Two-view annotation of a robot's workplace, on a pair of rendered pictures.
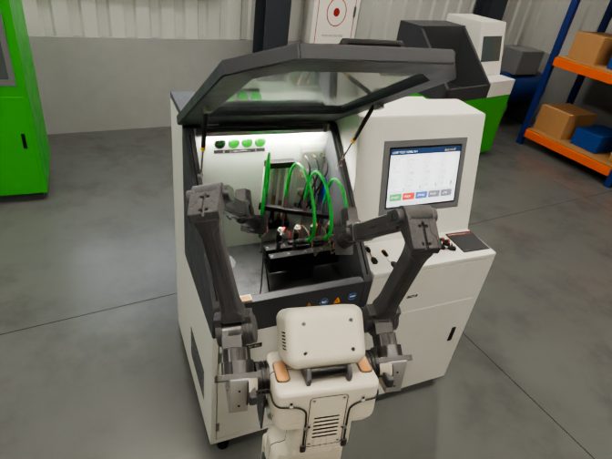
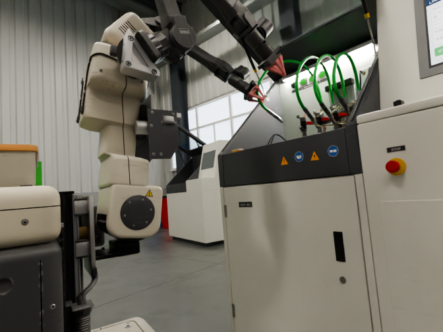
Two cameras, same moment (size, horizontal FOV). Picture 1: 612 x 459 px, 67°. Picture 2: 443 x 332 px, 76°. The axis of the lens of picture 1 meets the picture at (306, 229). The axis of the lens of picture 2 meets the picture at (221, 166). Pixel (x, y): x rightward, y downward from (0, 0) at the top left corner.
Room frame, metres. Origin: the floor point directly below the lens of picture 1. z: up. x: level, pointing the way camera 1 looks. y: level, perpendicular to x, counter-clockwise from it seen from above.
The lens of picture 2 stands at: (0.94, -1.10, 0.77)
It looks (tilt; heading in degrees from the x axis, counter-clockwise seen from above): 5 degrees up; 76
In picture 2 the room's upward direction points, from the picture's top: 5 degrees counter-clockwise
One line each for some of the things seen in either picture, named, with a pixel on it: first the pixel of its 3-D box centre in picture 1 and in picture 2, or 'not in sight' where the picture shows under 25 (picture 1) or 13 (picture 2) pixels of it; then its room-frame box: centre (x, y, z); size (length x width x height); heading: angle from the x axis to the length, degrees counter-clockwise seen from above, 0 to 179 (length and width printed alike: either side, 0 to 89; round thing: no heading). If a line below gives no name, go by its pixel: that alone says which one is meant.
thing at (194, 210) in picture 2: not in sight; (198, 179); (1.73, 3.63, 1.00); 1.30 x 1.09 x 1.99; 109
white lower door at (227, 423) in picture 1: (285, 375); (283, 267); (1.44, -0.01, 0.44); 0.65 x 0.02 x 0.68; 117
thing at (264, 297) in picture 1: (294, 304); (276, 162); (1.46, 0.00, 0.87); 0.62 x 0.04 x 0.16; 117
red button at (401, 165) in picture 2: not in sight; (393, 166); (1.63, -0.42, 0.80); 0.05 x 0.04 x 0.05; 117
